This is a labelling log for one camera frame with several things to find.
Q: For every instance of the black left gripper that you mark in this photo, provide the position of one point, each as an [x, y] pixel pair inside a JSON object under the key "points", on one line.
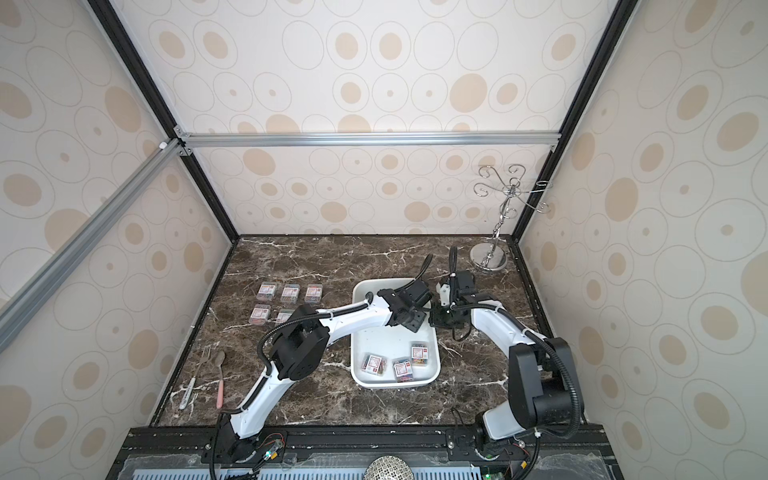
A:
{"points": [[418, 321]]}

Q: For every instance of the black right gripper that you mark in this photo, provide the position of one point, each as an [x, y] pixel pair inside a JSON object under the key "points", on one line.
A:
{"points": [[454, 283]]}

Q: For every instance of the white plastic storage tray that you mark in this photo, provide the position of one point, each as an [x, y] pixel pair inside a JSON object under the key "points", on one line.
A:
{"points": [[394, 344]]}

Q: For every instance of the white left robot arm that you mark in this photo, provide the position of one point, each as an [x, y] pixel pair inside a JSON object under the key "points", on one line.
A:
{"points": [[293, 350]]}

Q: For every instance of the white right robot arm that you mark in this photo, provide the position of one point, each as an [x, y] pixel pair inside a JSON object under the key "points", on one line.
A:
{"points": [[543, 391]]}

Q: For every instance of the metal mesh ball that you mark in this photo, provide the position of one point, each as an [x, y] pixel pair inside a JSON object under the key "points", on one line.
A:
{"points": [[388, 468]]}

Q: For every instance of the silver wire hook stand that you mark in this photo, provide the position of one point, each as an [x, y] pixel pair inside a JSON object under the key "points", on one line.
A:
{"points": [[490, 255]]}

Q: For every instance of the spoon with pink handle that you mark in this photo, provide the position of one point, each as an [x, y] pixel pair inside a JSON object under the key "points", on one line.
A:
{"points": [[218, 362]]}

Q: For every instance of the horizontal aluminium rail back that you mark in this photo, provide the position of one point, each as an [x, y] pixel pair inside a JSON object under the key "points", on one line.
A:
{"points": [[372, 139]]}

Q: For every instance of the diagonal aluminium rail left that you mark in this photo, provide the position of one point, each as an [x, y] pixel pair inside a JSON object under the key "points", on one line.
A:
{"points": [[21, 309]]}

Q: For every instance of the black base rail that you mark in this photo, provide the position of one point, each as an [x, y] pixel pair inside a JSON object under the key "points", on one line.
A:
{"points": [[344, 452]]}

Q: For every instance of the black corner frame post left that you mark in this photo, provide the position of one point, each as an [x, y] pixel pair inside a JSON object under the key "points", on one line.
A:
{"points": [[118, 36]]}

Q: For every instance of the black corner frame post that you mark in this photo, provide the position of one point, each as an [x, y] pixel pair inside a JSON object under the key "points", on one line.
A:
{"points": [[118, 36], [606, 45]]}

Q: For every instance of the black corner frame post right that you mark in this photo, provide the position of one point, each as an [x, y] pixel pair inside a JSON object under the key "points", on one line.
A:
{"points": [[606, 45]]}

